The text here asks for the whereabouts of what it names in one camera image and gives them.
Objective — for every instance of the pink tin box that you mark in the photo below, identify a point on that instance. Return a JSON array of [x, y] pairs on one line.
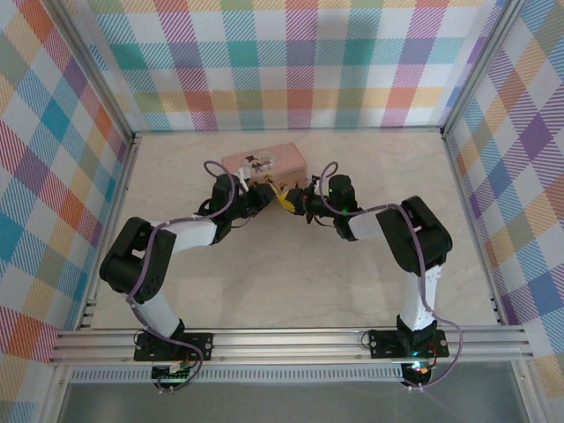
[[264, 161]]

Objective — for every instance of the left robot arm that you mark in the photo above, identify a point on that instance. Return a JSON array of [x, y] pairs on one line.
[[194, 232]]

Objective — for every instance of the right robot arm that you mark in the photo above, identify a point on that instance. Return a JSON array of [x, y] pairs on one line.
[[418, 299]]

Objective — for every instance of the aluminium frame side rail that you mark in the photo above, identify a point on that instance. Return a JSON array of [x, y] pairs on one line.
[[473, 229], [110, 229]]

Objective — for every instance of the wide aluminium mounting rail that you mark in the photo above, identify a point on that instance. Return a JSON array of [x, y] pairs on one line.
[[286, 346]]

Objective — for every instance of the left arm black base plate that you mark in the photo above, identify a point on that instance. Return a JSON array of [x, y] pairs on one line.
[[200, 343]]

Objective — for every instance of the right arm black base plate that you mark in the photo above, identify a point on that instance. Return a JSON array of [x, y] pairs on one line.
[[381, 343]]

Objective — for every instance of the aluminium frame corner post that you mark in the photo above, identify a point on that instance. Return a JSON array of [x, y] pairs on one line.
[[480, 66], [94, 70]]

